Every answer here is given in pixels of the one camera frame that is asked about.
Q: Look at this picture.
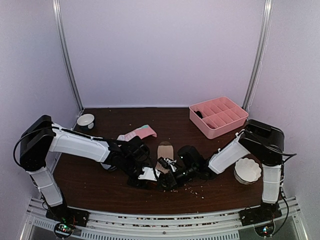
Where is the aluminium frame post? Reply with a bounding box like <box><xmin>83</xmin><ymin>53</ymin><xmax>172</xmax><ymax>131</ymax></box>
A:
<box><xmin>242</xmin><ymin>0</ymin><xmax>274</xmax><ymax>112</ymax></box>
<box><xmin>52</xmin><ymin>0</ymin><xmax>84</xmax><ymax>111</ymax></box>

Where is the right aluminium frame post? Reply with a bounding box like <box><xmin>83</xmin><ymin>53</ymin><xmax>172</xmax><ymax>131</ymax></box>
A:
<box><xmin>242</xmin><ymin>0</ymin><xmax>274</xmax><ymax>112</ymax></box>

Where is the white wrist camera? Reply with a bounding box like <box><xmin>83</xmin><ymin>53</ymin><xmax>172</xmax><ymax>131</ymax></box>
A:
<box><xmin>138</xmin><ymin>167</ymin><xmax>157</xmax><ymax>182</ymax></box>
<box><xmin>158</xmin><ymin>157</ymin><xmax>178</xmax><ymax>174</ymax></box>

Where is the aluminium front rail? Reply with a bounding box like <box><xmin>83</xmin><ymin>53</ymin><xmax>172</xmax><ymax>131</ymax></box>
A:
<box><xmin>18</xmin><ymin>197</ymin><xmax>310</xmax><ymax>240</ymax></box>

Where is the pink patterned sock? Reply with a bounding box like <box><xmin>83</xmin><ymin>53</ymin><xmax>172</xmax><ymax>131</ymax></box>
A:
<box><xmin>99</xmin><ymin>124</ymin><xmax>158</xmax><ymax>173</ymax></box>

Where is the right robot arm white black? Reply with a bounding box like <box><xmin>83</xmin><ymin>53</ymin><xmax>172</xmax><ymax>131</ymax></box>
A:
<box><xmin>157</xmin><ymin>119</ymin><xmax>296</xmax><ymax>221</ymax></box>

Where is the right circuit board with leds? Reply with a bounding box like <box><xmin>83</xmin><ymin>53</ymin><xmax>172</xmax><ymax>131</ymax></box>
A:
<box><xmin>254</xmin><ymin>222</ymin><xmax>275</xmax><ymax>238</ymax></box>

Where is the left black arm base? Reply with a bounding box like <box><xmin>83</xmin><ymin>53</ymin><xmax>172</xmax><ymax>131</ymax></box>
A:
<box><xmin>45</xmin><ymin>207</ymin><xmax>90</xmax><ymax>227</ymax></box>

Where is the left circuit board with leds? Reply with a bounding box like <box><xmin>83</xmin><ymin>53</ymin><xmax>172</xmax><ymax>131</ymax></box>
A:
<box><xmin>53</xmin><ymin>222</ymin><xmax>75</xmax><ymax>239</ymax></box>

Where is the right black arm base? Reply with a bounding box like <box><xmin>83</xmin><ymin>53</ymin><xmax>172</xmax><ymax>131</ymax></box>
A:
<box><xmin>239</xmin><ymin>206</ymin><xmax>283</xmax><ymax>226</ymax></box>

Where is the black item in tray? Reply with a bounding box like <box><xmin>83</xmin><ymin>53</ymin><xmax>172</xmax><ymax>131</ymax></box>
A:
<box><xmin>194</xmin><ymin>110</ymin><xmax>203</xmax><ymax>119</ymax></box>

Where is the striped beige maroon sock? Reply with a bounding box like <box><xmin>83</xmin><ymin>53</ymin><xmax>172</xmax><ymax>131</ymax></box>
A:
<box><xmin>155</xmin><ymin>141</ymin><xmax>174</xmax><ymax>174</ymax></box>

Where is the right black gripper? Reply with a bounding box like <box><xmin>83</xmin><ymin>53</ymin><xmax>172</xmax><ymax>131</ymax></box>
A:
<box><xmin>157</xmin><ymin>165</ymin><xmax>198</xmax><ymax>191</ymax></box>

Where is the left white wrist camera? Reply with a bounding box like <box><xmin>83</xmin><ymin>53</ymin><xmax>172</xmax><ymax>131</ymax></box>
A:
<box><xmin>138</xmin><ymin>167</ymin><xmax>157</xmax><ymax>182</ymax></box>

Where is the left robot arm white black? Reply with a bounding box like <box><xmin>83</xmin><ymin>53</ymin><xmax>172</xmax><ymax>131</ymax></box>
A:
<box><xmin>13</xmin><ymin>115</ymin><xmax>160</xmax><ymax>222</ymax></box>

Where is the left aluminium frame post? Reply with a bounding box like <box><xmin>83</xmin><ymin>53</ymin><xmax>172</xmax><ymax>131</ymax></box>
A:
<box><xmin>52</xmin><ymin>0</ymin><xmax>84</xmax><ymax>111</ymax></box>

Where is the circuit board with leds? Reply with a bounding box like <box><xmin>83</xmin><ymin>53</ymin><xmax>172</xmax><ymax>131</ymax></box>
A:
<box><xmin>254</xmin><ymin>222</ymin><xmax>275</xmax><ymax>238</ymax></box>
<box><xmin>53</xmin><ymin>222</ymin><xmax>75</xmax><ymax>239</ymax></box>

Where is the white scalloped bowl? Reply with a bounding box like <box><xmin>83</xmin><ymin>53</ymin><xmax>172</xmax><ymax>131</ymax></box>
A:
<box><xmin>233</xmin><ymin>157</ymin><xmax>262</xmax><ymax>185</ymax></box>

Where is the white dark small bowl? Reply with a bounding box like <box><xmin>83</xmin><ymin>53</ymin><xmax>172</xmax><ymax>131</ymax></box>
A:
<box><xmin>76</xmin><ymin>113</ymin><xmax>96</xmax><ymax>131</ymax></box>

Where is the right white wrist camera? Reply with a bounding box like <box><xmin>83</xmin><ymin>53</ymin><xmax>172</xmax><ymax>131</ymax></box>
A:
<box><xmin>158</xmin><ymin>157</ymin><xmax>178</xmax><ymax>174</ymax></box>

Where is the pink divided organizer tray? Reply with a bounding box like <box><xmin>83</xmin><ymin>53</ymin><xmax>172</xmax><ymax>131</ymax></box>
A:
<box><xmin>189</xmin><ymin>96</ymin><xmax>249</xmax><ymax>140</ymax></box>

